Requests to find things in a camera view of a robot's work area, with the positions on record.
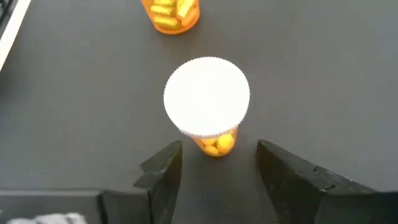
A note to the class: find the wide amber bottle with capsules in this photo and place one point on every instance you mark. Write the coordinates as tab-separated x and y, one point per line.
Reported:
171	18

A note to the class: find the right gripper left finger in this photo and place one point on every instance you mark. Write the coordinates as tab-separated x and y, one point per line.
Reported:
166	186

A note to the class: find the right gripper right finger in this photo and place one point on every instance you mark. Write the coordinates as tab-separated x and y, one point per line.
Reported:
298	193

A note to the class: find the small amber bottle tablets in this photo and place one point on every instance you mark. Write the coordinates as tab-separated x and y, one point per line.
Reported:
206	96

